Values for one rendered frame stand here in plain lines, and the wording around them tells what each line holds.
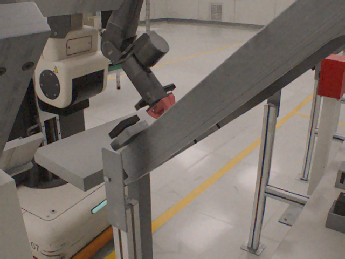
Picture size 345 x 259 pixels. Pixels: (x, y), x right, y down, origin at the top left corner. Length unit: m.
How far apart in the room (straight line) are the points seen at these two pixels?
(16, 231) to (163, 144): 0.28
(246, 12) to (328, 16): 9.76
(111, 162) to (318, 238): 0.39
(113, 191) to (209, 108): 0.25
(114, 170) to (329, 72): 1.05
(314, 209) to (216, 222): 1.00
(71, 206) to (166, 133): 0.83
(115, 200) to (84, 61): 0.65
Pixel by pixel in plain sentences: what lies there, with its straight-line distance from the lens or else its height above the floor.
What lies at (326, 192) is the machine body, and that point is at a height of 0.62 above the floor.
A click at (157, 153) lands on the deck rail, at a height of 0.76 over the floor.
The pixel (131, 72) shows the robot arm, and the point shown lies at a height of 0.83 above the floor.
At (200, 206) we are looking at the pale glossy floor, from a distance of 1.81.
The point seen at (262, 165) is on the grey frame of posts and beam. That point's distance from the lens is 1.36.
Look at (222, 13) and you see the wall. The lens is 10.52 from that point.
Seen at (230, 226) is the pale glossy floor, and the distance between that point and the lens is 1.69.
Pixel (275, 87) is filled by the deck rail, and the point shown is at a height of 0.72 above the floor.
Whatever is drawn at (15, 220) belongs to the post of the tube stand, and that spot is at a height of 0.78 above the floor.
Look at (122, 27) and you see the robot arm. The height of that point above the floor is 0.94.
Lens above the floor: 1.02
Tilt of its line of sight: 22 degrees down
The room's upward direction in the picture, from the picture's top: straight up
